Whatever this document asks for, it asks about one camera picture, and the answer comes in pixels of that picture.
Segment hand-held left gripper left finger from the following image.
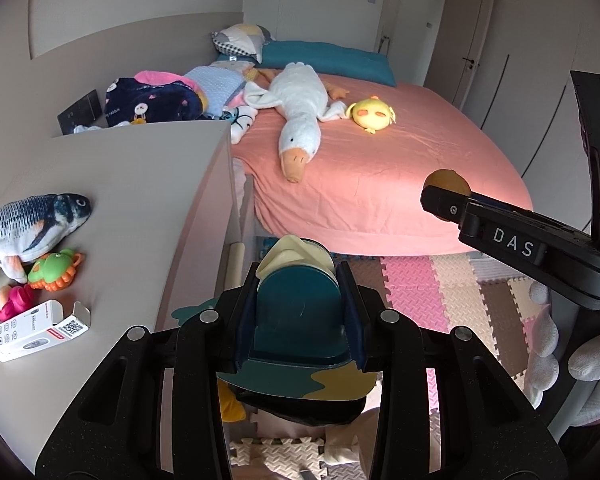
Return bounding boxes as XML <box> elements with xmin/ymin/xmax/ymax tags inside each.
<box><xmin>35</xmin><ymin>261</ymin><xmax>262</xmax><ymax>480</ymax></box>

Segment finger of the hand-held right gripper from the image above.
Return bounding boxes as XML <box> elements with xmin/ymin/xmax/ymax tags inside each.
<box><xmin>420</xmin><ymin>184</ymin><xmax>486</xmax><ymax>222</ymax></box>

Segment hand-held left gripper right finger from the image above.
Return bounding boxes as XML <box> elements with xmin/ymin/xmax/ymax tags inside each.
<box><xmin>339</xmin><ymin>264</ymin><xmax>569</xmax><ymax>480</ymax></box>

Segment orange round toy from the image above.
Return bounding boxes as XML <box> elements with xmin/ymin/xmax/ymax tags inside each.
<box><xmin>425</xmin><ymin>168</ymin><xmax>472</xmax><ymax>197</ymax></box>

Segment dinosaur print storage basket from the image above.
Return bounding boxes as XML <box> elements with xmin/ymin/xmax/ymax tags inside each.
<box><xmin>172</xmin><ymin>234</ymin><xmax>381</xmax><ymax>428</ymax></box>

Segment grey fish plush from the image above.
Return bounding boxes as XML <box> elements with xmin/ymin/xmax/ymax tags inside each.
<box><xmin>0</xmin><ymin>192</ymin><xmax>92</xmax><ymax>284</ymax></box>

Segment person's right hand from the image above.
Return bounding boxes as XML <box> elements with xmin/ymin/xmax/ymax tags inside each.
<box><xmin>523</xmin><ymin>282</ymin><xmax>600</xmax><ymax>427</ymax></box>

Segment beige padded bumper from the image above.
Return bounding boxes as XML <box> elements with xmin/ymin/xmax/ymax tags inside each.
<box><xmin>227</xmin><ymin>242</ymin><xmax>245</xmax><ymax>302</ymax></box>

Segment bed with pink sheet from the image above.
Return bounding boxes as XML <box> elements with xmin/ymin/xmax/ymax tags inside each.
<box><xmin>230</xmin><ymin>55</ymin><xmax>534</xmax><ymax>259</ymax></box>

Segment yellow star plush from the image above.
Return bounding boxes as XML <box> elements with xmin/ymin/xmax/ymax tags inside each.
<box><xmin>218</xmin><ymin>381</ymin><xmax>249</xmax><ymax>424</ymax></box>

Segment foam puzzle floor mat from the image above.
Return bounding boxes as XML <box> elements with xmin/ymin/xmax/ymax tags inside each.
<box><xmin>219</xmin><ymin>252</ymin><xmax>556</xmax><ymax>480</ymax></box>

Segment yellow chick plush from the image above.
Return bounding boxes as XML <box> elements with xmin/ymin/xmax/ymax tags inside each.
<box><xmin>346</xmin><ymin>96</ymin><xmax>399</xmax><ymax>135</ymax></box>

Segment white door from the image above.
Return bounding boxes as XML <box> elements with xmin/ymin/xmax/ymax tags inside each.
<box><xmin>449</xmin><ymin>0</ymin><xmax>497</xmax><ymax>112</ymax></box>

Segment white cabinet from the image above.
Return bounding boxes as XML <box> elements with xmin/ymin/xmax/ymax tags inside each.
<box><xmin>0</xmin><ymin>120</ymin><xmax>236</xmax><ymax>463</ymax></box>

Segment white goose plush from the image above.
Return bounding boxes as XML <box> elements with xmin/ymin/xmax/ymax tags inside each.
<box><xmin>243</xmin><ymin>62</ymin><xmax>350</xmax><ymax>184</ymax></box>

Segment teal long pillow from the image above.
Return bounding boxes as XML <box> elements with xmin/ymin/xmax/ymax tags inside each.
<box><xmin>260</xmin><ymin>41</ymin><xmax>397</xmax><ymax>88</ymax></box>

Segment green orange frog toy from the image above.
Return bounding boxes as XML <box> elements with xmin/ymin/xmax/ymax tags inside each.
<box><xmin>27</xmin><ymin>248</ymin><xmax>86</xmax><ymax>292</ymax></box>

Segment white face plush toy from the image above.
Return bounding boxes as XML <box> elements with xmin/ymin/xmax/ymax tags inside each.
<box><xmin>222</xmin><ymin>104</ymin><xmax>259</xmax><ymax>144</ymax></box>

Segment white cardboard box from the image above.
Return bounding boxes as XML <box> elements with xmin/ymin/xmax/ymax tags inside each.
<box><xmin>0</xmin><ymin>299</ymin><xmax>91</xmax><ymax>363</ymax></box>

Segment pink toy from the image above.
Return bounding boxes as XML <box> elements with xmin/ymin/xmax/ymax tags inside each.
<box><xmin>0</xmin><ymin>283</ymin><xmax>37</xmax><ymax>324</ymax></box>

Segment white wardrobe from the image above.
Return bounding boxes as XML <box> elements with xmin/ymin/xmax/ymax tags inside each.
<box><xmin>244</xmin><ymin>0</ymin><xmax>452</xmax><ymax>87</ymax></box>

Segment light blue blanket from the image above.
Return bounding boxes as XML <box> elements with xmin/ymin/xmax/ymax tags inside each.
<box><xmin>183</xmin><ymin>65</ymin><xmax>246</xmax><ymax>116</ymax></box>

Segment navy printed blanket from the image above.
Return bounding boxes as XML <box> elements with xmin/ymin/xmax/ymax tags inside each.
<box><xmin>103</xmin><ymin>77</ymin><xmax>205</xmax><ymax>127</ymax></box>

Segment grey yellow patterned pillow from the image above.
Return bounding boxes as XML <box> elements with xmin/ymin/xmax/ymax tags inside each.
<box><xmin>211</xmin><ymin>23</ymin><xmax>277</xmax><ymax>61</ymax></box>

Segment pink cloth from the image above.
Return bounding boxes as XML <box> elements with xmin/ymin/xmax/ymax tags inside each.
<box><xmin>133</xmin><ymin>70</ymin><xmax>187</xmax><ymax>87</ymax></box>

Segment black box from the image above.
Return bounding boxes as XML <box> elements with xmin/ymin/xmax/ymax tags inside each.
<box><xmin>57</xmin><ymin>89</ymin><xmax>103</xmax><ymax>135</ymax></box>

